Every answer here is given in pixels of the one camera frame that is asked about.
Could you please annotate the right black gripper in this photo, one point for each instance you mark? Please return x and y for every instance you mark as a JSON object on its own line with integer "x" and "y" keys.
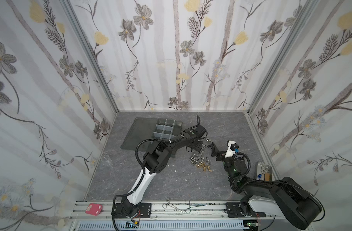
{"x": 221, "y": 154}

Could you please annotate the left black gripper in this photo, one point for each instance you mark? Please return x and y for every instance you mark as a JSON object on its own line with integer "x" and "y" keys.
{"x": 199, "y": 147}

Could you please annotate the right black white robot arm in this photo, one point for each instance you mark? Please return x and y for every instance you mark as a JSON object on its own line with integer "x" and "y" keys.
{"x": 283, "y": 198}

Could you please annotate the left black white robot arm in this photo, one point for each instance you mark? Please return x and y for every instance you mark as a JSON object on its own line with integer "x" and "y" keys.
{"x": 153, "y": 156}

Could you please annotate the silver wing nuts cluster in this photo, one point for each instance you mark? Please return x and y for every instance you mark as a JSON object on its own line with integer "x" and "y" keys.
{"x": 199, "y": 159}

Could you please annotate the brass screws cluster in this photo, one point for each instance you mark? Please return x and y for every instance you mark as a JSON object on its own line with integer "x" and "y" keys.
{"x": 204, "y": 166}

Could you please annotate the green compartment organizer box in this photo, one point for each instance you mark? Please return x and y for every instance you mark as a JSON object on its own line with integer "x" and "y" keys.
{"x": 142, "y": 128}

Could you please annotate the pink rectangular device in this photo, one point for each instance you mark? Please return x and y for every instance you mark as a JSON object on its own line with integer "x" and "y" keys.
{"x": 94, "y": 209}

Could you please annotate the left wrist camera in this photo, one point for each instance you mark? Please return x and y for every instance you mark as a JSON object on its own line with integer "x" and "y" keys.
{"x": 198, "y": 129}

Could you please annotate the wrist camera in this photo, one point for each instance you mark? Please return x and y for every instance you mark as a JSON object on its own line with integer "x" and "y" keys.
{"x": 198, "y": 129}
{"x": 233, "y": 148}

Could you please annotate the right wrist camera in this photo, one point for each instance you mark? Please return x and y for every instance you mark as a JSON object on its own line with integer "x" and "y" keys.
{"x": 233, "y": 148}

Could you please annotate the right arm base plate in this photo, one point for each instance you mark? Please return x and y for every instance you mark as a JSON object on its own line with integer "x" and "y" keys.
{"x": 242, "y": 210}

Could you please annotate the surgical scissors on rail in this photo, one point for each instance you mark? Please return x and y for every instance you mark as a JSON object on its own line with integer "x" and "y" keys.
{"x": 185, "y": 208}

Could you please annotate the white vented cable duct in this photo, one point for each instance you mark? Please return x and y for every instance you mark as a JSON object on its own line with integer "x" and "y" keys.
{"x": 164, "y": 225}

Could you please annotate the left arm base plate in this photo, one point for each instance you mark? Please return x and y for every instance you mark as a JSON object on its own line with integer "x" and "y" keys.
{"x": 121, "y": 210}

